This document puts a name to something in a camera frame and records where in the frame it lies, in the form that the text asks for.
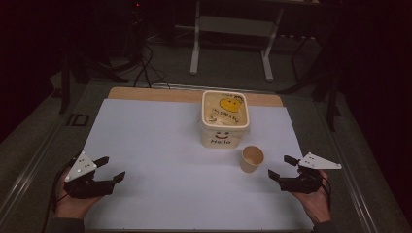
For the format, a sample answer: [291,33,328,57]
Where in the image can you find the black stand legs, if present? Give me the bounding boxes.
[277,30,344,133]
[58,37,130,115]

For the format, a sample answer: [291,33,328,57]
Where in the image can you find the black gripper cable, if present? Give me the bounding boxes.
[321,176,333,212]
[48,157,82,215]

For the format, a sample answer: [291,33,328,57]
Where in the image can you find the black floor socket box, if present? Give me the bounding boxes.
[66,113,90,128]

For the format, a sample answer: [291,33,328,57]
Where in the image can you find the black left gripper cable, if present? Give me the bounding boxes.
[48,157,82,215]

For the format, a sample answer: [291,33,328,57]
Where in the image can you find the cream plastic bin smiley face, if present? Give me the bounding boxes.
[198,89,252,150]

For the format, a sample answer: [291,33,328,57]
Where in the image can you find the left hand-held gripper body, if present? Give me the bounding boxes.
[63,150,115,200]

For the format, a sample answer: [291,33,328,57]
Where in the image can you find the metal floor rail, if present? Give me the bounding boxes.
[0,120,67,224]
[314,100,381,233]

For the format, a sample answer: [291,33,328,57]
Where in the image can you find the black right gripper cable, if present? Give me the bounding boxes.
[321,176,333,212]

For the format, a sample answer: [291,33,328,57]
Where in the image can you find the person's right hand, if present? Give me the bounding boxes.
[291,169,333,225]

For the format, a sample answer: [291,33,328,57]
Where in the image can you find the white table mat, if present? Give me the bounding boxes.
[83,98,315,231]

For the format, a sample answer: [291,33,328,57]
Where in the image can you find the clear printed wrapper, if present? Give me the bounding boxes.
[208,108,241,126]

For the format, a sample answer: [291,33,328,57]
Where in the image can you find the person's left hand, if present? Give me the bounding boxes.
[53,176,105,221]

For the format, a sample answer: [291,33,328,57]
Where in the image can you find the brown paper cup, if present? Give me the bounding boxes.
[239,145,265,175]

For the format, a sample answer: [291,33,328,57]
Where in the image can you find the yellow smiley packet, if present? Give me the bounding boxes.
[219,96,244,114]

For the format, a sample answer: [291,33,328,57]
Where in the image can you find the black floor cables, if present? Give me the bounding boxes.
[132,40,172,89]

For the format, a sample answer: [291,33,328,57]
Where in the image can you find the white metal stand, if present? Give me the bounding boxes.
[189,0,287,83]

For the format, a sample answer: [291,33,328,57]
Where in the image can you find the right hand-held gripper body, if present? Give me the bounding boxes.
[278,151,343,195]

